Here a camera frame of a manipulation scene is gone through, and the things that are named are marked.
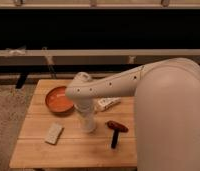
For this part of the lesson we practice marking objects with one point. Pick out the white ceramic cup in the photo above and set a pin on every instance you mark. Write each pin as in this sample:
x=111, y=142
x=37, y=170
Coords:
x=88, y=123

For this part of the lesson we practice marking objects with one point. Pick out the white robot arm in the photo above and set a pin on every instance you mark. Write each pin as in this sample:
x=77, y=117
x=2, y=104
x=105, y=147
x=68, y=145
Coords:
x=166, y=106

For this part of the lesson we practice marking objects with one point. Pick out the white packet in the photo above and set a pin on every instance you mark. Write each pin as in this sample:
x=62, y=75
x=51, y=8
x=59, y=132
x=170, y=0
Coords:
x=105, y=103

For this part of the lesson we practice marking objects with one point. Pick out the orange bowl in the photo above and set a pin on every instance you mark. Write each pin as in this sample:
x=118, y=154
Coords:
x=57, y=101

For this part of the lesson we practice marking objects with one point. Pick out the wooden table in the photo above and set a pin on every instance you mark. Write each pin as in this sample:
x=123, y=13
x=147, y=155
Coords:
x=74, y=149

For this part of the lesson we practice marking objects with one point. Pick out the wooden rail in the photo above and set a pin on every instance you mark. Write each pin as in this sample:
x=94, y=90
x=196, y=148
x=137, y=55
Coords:
x=20, y=57

